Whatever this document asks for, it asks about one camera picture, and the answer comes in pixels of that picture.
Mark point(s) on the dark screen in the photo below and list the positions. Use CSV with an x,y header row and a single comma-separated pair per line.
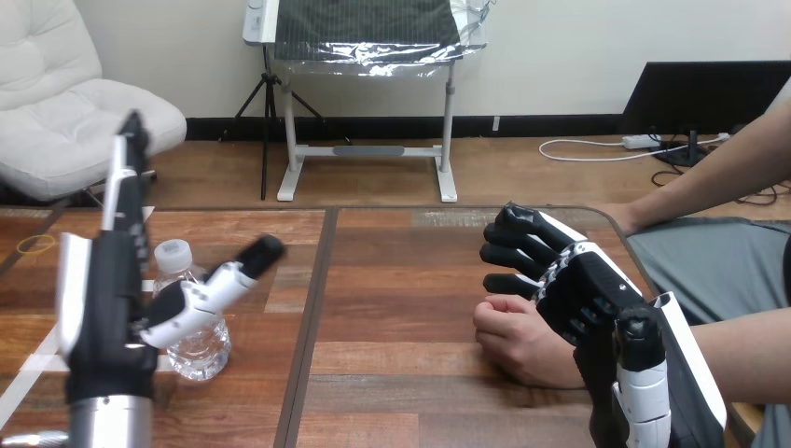
x,y
698,93

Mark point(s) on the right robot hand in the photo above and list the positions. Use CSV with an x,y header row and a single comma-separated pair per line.
x,y
593,290

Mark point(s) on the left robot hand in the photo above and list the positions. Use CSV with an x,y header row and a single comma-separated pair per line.
x,y
108,309

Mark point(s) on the black tripod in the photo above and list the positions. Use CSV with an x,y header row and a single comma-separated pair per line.
x,y
266,123

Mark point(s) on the white cushioned chair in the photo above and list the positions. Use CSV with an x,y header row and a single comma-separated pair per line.
x,y
55,105

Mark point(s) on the person's hand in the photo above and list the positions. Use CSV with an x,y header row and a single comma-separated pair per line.
x,y
519,340
621,216

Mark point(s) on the person's body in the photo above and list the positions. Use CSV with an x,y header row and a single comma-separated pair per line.
x,y
710,266

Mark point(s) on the clear water bottle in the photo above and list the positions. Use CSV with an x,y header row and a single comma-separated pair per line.
x,y
201,349

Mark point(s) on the person's forearm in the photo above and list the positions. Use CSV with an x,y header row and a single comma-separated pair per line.
x,y
717,170
741,355

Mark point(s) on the foil sheet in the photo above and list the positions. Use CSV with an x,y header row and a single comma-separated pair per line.
x,y
371,52

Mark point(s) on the white desk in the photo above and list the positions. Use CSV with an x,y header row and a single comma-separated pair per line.
x,y
290,148

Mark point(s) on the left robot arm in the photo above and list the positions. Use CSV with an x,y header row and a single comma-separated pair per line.
x,y
111,423

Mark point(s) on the white power strip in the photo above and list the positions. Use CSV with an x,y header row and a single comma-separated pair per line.
x,y
639,141

